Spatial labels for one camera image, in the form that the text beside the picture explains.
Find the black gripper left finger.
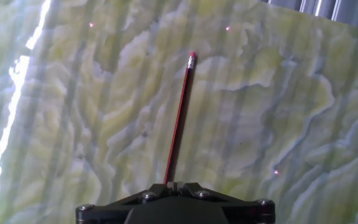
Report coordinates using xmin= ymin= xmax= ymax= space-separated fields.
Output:
xmin=75 ymin=182 xmax=177 ymax=224

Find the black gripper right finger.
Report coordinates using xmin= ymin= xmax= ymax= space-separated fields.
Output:
xmin=176 ymin=182 xmax=277 ymax=224

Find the red black pencil with eraser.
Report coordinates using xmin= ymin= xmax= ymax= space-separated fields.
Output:
xmin=163 ymin=51 xmax=197 ymax=185

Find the green marble pattern mat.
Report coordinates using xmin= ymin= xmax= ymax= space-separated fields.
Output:
xmin=0 ymin=0 xmax=358 ymax=224

